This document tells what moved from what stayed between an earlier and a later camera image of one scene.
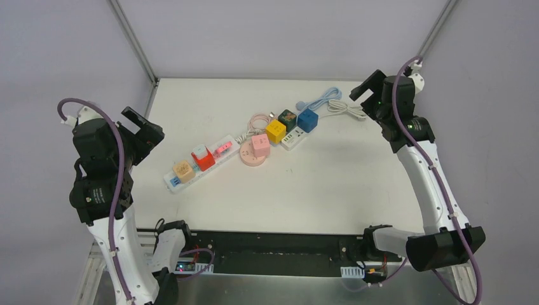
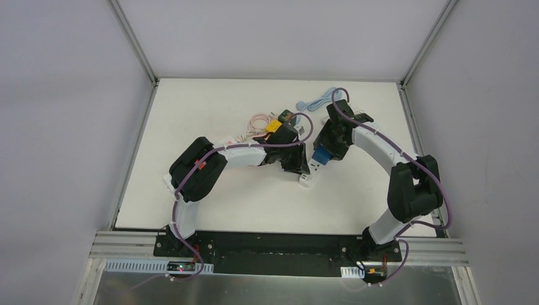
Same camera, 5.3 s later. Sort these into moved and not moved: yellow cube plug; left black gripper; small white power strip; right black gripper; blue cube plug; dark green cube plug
Moved: small white power strip; right black gripper; blue cube plug; left black gripper
Not moved: yellow cube plug; dark green cube plug
